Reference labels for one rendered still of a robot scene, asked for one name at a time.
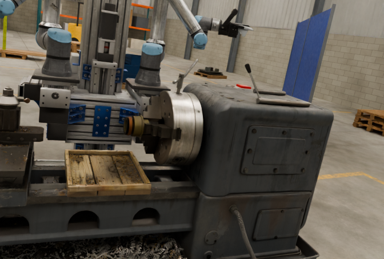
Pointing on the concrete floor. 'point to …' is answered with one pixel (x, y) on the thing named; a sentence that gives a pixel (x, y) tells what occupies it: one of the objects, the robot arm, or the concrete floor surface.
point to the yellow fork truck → (75, 29)
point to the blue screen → (307, 55)
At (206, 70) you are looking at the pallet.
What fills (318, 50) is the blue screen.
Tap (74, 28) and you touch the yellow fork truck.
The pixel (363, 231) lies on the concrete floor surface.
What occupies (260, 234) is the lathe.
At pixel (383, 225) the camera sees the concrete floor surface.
